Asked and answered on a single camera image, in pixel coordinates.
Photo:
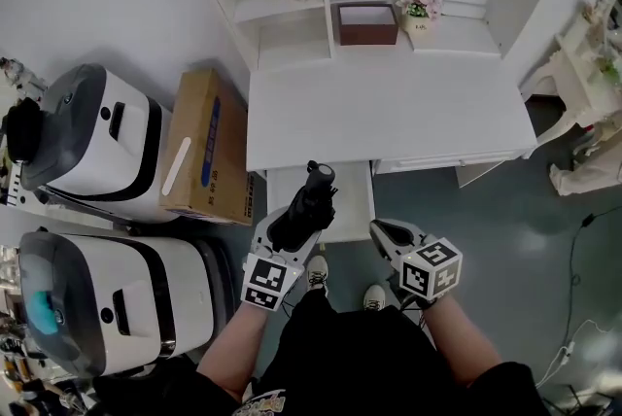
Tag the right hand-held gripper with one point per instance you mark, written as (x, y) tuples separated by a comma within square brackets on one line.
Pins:
[(430, 268)]

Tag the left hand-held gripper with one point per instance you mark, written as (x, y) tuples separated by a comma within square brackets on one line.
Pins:
[(265, 280)]

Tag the white desk drawer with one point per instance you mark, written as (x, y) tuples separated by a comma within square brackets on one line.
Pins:
[(352, 200)]

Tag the person's left forearm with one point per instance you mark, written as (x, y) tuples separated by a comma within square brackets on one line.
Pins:
[(233, 346)]

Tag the person's right forearm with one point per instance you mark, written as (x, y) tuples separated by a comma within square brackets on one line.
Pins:
[(461, 341)]

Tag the person's left white shoe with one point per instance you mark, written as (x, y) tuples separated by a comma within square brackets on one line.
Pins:
[(318, 269)]

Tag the person's white shoe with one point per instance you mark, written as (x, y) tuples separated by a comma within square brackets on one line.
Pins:
[(318, 269), (375, 296)]

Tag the person's right white shoe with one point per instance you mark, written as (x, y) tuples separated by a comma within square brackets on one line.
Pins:
[(375, 296)]

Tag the white desk with hutch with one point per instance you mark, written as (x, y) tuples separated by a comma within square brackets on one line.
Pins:
[(389, 113)]

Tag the brown cardboard box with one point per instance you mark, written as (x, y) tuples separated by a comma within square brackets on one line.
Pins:
[(228, 122)]

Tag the white flat stick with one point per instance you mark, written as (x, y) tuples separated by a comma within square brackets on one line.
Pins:
[(176, 166)]

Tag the person's black clothing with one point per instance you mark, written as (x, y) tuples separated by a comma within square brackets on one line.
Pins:
[(359, 365)]

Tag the white and grey machine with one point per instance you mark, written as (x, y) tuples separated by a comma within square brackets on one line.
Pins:
[(146, 302), (97, 142)]

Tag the dark brown open box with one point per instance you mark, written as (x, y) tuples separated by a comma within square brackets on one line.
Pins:
[(368, 32)]

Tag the pink flowers in white pot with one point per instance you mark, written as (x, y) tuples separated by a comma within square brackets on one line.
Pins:
[(421, 8)]

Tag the white ornate dressing table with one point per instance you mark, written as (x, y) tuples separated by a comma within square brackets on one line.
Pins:
[(583, 79)]

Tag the black cloth bundle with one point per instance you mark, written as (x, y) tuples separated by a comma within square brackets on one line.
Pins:
[(23, 129)]

